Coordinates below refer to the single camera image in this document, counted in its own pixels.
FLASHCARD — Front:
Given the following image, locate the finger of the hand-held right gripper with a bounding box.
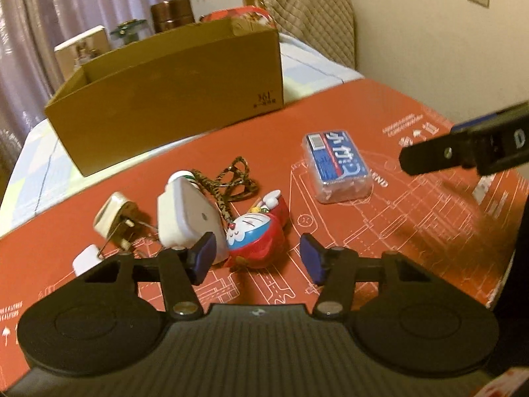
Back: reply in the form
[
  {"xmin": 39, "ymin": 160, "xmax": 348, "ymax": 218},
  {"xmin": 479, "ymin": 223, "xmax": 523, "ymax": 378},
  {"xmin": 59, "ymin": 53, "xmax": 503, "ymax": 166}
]
[
  {"xmin": 450, "ymin": 101, "xmax": 529, "ymax": 134},
  {"xmin": 399, "ymin": 129, "xmax": 483, "ymax": 177}
]

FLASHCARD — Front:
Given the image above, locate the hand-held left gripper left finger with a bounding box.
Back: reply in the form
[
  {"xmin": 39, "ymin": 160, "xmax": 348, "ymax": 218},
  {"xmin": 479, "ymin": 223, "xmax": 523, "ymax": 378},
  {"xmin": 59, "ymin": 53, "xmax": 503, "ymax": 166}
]
[{"xmin": 83, "ymin": 233, "xmax": 218, "ymax": 320}]

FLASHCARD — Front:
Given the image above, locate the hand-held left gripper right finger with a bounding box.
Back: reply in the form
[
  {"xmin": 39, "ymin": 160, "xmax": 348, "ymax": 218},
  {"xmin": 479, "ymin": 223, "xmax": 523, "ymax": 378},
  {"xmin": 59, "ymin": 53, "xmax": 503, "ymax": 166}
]
[{"xmin": 300, "ymin": 233, "xmax": 434, "ymax": 319}]

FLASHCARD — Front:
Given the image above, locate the white remote control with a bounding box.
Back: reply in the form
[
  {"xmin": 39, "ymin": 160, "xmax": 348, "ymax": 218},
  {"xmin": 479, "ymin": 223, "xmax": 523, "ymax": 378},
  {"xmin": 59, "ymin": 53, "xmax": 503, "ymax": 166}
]
[{"xmin": 156, "ymin": 181, "xmax": 227, "ymax": 249}]

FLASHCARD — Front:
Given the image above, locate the red blue cat figurine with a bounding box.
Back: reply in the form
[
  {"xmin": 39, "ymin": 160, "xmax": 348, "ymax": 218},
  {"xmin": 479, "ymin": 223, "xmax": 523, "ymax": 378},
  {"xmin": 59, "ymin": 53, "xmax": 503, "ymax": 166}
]
[{"xmin": 225, "ymin": 189, "xmax": 290, "ymax": 273}]

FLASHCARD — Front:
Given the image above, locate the braided brown lanyard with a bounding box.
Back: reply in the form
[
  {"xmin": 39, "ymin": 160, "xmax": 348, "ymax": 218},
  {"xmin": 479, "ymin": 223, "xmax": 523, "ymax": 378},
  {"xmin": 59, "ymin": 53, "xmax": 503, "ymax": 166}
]
[{"xmin": 194, "ymin": 156, "xmax": 259, "ymax": 232}]

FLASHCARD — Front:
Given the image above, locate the clear plastic box blue label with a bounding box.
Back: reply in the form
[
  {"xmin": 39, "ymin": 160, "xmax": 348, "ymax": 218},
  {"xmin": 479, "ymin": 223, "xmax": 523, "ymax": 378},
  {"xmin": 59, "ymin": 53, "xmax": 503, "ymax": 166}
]
[{"xmin": 303, "ymin": 129, "xmax": 371, "ymax": 204}]

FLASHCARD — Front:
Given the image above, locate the small white block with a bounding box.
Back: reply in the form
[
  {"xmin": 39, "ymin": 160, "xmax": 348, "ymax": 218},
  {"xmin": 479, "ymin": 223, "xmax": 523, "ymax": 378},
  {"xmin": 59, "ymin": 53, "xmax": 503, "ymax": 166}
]
[{"xmin": 72, "ymin": 246, "xmax": 102, "ymax": 277}]

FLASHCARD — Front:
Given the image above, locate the brown cardboard box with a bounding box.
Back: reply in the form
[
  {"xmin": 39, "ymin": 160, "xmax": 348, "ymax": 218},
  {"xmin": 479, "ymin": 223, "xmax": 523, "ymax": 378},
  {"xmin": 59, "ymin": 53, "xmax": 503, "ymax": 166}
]
[{"xmin": 44, "ymin": 17, "xmax": 286, "ymax": 178}]

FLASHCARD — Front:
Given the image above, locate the red printed cardboard sheet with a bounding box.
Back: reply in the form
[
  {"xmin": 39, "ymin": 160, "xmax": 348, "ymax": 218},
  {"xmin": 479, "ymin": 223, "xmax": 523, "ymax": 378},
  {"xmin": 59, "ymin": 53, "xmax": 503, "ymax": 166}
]
[{"xmin": 0, "ymin": 78, "xmax": 523, "ymax": 385}]

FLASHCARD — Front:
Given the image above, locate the small green jar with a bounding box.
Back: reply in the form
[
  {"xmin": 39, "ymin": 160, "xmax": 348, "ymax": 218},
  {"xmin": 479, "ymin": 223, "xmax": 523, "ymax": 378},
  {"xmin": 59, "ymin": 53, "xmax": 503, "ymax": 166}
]
[{"xmin": 169, "ymin": 169, "xmax": 197, "ymax": 187}]

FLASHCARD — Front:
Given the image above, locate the metal eyelash curler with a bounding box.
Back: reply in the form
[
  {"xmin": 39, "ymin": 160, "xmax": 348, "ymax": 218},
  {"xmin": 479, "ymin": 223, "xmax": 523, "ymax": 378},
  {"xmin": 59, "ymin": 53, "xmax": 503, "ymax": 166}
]
[{"xmin": 97, "ymin": 219, "xmax": 166, "ymax": 257}]

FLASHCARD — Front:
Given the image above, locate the cream plug adapter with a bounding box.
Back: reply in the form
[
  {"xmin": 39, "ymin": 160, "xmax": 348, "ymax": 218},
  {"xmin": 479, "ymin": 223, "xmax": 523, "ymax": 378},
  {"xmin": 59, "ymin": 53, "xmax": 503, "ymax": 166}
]
[{"xmin": 93, "ymin": 191, "xmax": 139, "ymax": 253}]

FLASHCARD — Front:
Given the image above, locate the checkered pastel tablecloth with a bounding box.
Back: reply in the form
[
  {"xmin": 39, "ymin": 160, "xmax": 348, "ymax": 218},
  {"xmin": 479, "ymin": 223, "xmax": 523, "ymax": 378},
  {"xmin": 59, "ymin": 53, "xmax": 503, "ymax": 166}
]
[{"xmin": 0, "ymin": 33, "xmax": 364, "ymax": 216}]

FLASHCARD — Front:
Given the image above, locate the person's dark clothing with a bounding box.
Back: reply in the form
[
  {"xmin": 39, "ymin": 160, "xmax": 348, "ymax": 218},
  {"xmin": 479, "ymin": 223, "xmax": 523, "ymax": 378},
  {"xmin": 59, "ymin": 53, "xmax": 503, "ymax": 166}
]
[{"xmin": 492, "ymin": 232, "xmax": 529, "ymax": 381}]

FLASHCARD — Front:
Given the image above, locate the beige quilted cloth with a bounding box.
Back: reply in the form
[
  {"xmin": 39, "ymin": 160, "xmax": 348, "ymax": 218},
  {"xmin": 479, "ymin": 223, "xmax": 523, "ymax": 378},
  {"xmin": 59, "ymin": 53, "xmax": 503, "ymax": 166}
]
[{"xmin": 255, "ymin": 0, "xmax": 356, "ymax": 69}]

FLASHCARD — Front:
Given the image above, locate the red white printed cloth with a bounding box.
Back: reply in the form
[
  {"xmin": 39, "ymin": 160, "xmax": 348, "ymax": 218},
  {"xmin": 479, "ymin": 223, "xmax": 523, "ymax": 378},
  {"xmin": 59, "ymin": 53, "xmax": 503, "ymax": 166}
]
[{"xmin": 475, "ymin": 370, "xmax": 529, "ymax": 397}]

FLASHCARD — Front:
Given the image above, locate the red snack bag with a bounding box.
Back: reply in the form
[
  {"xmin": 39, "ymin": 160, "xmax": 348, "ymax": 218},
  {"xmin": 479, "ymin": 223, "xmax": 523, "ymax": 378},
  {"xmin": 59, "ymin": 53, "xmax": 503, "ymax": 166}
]
[{"xmin": 200, "ymin": 5, "xmax": 275, "ymax": 29}]

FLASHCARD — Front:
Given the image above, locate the glass jar with green lid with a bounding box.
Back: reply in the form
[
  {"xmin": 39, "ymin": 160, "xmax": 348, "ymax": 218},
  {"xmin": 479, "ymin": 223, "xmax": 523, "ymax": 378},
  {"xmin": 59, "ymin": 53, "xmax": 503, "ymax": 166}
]
[{"xmin": 109, "ymin": 19, "xmax": 151, "ymax": 44}]

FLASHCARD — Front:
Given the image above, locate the white product box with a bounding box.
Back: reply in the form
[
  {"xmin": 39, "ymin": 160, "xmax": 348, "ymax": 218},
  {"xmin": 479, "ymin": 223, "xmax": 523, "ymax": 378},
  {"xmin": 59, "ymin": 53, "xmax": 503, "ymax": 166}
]
[{"xmin": 54, "ymin": 25, "xmax": 110, "ymax": 81}]

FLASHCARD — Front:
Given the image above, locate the purple curtain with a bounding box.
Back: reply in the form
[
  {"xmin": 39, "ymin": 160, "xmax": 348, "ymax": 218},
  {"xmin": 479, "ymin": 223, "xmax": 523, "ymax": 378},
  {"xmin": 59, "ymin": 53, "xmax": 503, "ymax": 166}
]
[{"xmin": 0, "ymin": 0, "xmax": 178, "ymax": 96}]

